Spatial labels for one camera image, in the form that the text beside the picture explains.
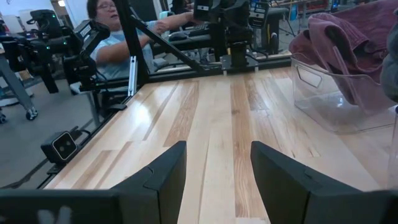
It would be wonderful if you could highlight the person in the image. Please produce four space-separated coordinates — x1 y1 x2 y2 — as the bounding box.
86 0 203 82

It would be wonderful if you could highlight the faded red baseball cap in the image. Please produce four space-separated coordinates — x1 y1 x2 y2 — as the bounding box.
288 12 392 108

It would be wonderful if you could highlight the clear plastic bin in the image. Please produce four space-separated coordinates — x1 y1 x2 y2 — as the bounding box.
290 52 398 135

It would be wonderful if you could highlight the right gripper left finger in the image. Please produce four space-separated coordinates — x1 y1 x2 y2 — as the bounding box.
110 140 187 224

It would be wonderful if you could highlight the black keyboard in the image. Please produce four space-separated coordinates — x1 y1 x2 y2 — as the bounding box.
169 23 212 43

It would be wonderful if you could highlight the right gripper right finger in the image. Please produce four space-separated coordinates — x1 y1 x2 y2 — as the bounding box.
250 140 392 224

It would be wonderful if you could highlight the black rail clamp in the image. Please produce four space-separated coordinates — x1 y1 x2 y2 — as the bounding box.
106 103 128 113

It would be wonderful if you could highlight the silver aluminium extrusion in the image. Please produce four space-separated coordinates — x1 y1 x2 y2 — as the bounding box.
127 55 139 97

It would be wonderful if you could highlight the black table-level camera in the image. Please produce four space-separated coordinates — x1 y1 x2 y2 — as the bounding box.
40 130 78 166

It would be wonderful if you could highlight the black table edge rail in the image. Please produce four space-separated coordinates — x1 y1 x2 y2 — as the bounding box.
146 57 293 83
0 90 144 190

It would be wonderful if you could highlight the black camera cable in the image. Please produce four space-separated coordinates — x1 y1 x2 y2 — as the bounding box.
70 126 93 141

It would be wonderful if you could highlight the grey leg with caster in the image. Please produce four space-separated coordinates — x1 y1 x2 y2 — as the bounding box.
0 51 39 121

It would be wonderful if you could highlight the black vertical frame post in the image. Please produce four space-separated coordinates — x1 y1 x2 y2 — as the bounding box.
113 0 150 90

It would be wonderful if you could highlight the black diagonal frame brace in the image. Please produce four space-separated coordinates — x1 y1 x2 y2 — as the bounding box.
130 15 206 73

